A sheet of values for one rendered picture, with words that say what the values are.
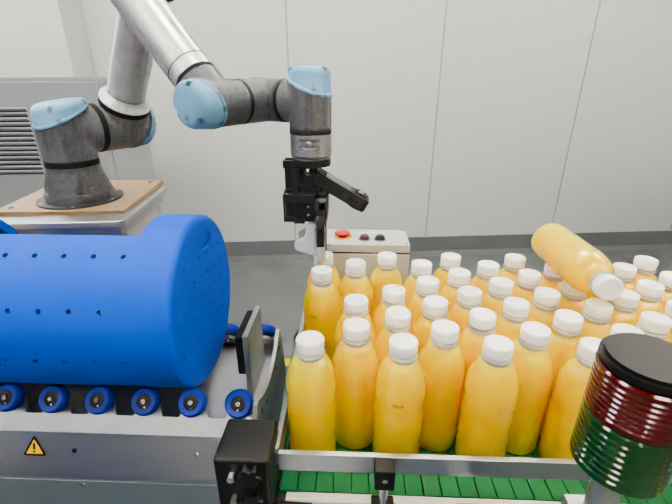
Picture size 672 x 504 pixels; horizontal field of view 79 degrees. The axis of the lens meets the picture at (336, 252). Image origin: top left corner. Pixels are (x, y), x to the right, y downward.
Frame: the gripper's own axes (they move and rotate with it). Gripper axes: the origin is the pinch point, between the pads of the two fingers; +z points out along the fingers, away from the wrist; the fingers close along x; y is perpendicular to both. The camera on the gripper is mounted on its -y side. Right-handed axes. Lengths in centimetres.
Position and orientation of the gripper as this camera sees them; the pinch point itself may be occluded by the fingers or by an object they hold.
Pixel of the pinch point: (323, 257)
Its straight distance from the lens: 83.2
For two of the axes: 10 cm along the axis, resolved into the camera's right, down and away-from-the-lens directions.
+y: -10.0, -0.2, 0.4
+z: 0.0, 9.2, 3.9
